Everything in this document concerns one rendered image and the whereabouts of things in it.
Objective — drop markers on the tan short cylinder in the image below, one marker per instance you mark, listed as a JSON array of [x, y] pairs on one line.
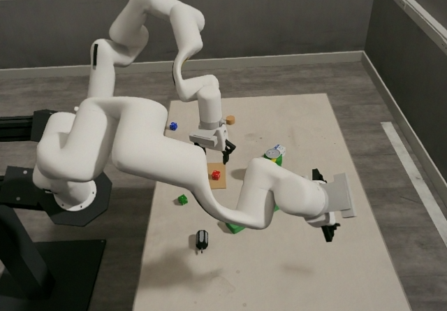
[[230, 119]]

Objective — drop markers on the red die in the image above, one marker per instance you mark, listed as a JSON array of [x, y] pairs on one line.
[[216, 175]]

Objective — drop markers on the green soda can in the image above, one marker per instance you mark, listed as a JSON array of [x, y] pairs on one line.
[[274, 155]]

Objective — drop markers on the green rectangular box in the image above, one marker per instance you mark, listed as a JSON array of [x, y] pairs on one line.
[[235, 229]]

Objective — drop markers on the tan flat mat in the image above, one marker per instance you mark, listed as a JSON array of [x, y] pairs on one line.
[[217, 184]]

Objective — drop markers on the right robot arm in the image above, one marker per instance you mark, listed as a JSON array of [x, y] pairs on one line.
[[133, 128]]

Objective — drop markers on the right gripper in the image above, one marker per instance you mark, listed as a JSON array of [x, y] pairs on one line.
[[327, 220]]

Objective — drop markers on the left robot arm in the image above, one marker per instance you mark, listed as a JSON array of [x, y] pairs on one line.
[[129, 39]]

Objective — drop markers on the green die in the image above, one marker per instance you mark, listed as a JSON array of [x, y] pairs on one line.
[[182, 199]]

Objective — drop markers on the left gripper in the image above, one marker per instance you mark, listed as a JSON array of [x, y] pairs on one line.
[[222, 138]]

